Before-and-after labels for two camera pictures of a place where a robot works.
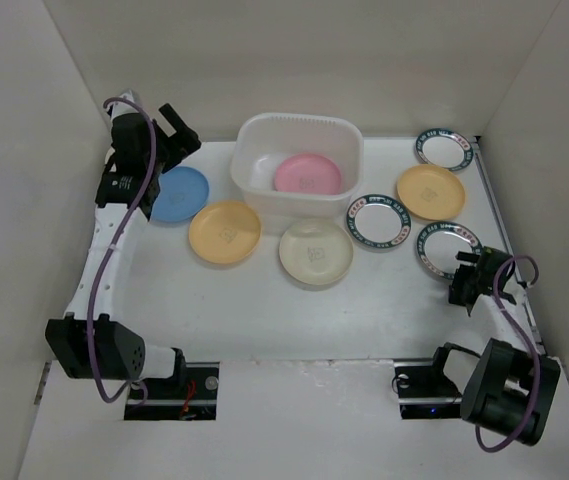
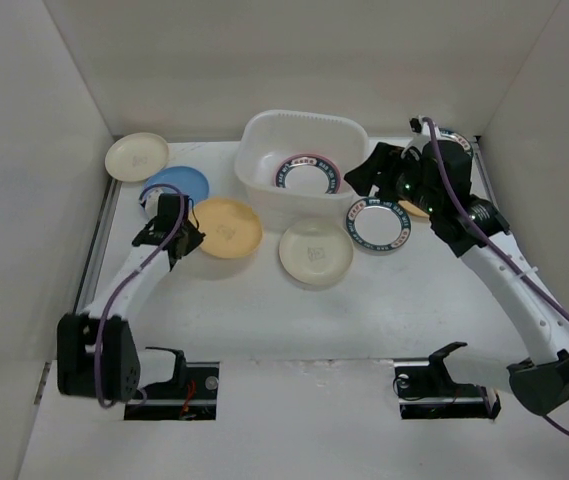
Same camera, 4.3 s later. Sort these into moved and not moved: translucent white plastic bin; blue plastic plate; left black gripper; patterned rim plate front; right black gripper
Moved: right black gripper; patterned rim plate front; left black gripper
Not moved: blue plastic plate; translucent white plastic bin
